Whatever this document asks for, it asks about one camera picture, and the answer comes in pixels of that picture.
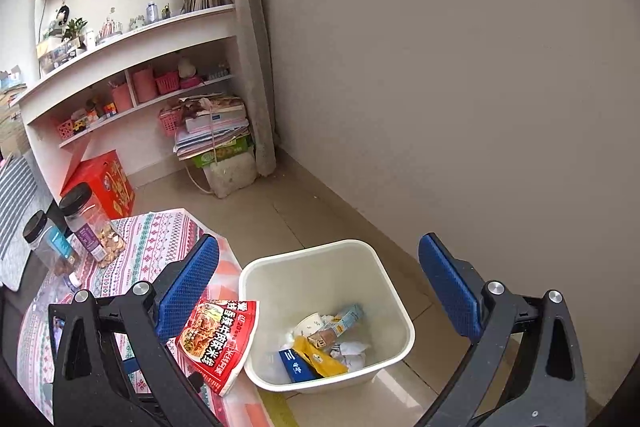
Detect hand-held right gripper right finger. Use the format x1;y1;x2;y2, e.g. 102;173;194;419
414;233;587;427

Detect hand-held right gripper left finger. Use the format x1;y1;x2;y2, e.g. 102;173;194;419
47;233;224;427

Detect red noodle packet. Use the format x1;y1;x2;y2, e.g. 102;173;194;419
175;298;261;397

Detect light blue small carton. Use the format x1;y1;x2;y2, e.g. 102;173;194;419
332;304;364;335

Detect white tissue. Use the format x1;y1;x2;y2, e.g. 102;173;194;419
332;341;371;370

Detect white trash bin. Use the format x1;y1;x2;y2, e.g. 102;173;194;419
238;239;416;395

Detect white paper cup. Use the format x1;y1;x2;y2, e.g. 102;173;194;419
293;313;326;339

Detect brown cardboard scrap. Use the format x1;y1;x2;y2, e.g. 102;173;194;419
307;329;341;350

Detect yellow packet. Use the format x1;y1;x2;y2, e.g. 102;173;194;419
292;336;349;378

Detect patterned tablecloth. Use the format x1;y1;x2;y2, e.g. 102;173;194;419
17;207;273;427

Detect clear jar purple label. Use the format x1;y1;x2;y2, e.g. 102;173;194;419
59;183;127;269

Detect white sack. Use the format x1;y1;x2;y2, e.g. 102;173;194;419
202;152;258;199

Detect red gift box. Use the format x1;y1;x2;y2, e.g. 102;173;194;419
60;149;136;220

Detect green box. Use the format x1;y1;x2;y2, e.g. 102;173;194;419
192;142;255;168

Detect clear jar blue label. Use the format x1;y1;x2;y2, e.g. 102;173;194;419
22;210;82;275

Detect tied stack of papers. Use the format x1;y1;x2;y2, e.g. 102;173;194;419
172;93;253;160

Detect pink hanging basket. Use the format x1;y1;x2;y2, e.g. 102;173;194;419
159;107;183;136

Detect grey striped cushion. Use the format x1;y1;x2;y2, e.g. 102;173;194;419
0;154;41;290

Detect pink mesh basket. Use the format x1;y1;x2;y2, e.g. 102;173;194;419
155;72;181;95

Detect grey curtain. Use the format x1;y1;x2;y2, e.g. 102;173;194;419
227;0;277;178

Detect white shelf unit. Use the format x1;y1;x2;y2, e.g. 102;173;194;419
17;0;241;202

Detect clear storage boxes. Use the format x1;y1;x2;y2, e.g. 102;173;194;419
37;38;83;75

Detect small potted plant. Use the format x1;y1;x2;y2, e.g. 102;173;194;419
60;18;88;42

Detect white rope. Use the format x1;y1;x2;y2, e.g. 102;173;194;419
185;162;213;195

